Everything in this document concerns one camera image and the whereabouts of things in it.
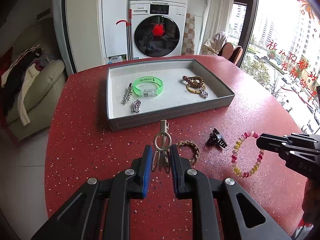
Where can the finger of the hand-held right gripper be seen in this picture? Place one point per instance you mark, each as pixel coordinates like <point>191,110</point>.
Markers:
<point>275,137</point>
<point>268,145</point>

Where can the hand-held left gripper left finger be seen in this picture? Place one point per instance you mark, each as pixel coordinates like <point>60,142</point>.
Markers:
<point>147,172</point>

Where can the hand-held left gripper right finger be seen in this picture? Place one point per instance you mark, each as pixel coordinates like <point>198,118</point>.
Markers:
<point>176,172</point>

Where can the beige hair clip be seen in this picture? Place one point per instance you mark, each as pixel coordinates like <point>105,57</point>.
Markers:
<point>163,127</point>

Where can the grey jewelry tray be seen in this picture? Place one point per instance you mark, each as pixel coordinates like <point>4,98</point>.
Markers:
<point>170,100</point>

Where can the silver feather hair clip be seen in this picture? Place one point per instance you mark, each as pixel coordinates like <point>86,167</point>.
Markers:
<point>127,95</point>

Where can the silver heart pendant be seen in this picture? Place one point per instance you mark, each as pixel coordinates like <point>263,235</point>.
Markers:
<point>204,93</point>

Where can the black claw hair clip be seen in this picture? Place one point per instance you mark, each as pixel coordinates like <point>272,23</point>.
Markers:
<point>216,140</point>

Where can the red window stickers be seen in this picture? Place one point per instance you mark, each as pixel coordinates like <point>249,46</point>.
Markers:
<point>295,65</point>

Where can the brown chair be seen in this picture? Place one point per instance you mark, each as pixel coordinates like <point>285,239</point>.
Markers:
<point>226,51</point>
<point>238,55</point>

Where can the white cloth on chair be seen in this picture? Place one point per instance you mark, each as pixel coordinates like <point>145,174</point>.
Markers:
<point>220,40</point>

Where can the white detergent bottle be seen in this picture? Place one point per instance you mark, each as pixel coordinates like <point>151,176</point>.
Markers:
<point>115,59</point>

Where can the checkered towel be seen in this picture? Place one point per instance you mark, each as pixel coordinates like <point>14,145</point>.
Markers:
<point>188,35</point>

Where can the cream sofa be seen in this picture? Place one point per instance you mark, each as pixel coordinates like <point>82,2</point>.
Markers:
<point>47,80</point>

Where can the white curtain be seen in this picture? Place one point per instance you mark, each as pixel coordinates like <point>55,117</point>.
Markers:
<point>217,10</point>

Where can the white washing machine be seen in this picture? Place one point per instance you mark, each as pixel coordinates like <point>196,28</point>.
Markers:
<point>157,30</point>

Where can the white cabinet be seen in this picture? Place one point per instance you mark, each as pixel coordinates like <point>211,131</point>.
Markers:
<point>115,17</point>

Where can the pile of clothes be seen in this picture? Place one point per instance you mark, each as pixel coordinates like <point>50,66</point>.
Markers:
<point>20,75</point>

